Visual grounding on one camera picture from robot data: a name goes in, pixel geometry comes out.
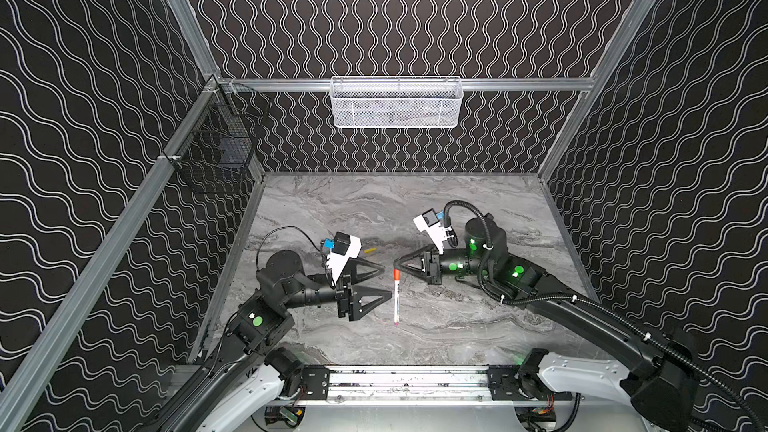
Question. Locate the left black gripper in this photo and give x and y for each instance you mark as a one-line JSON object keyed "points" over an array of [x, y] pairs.
{"points": [[345, 300]]}

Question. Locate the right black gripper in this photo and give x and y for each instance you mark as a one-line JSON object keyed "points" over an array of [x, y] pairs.
{"points": [[431, 266]]}

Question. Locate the white pen red tip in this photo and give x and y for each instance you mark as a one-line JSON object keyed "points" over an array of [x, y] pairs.
{"points": [[396, 301]]}

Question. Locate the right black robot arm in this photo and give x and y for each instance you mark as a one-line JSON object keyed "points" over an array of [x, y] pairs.
{"points": [[660, 382]]}

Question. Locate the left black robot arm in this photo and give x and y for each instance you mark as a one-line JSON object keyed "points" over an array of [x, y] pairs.
{"points": [[252, 334]]}

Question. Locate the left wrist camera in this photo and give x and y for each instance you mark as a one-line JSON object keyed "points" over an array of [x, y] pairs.
{"points": [[337, 252]]}

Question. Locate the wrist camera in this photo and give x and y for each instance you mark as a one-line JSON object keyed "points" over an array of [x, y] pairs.
{"points": [[431, 223], [337, 252]]}

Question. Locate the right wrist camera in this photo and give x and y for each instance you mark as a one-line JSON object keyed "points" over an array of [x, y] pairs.
{"points": [[431, 223]]}

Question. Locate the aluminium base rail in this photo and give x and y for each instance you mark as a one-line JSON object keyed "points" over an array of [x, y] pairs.
{"points": [[432, 385]]}

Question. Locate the white wire mesh basket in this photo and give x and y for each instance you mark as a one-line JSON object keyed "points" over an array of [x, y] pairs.
{"points": [[390, 102]]}

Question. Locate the black wire mesh basket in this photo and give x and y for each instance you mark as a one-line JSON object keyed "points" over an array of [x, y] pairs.
{"points": [[213, 150]]}

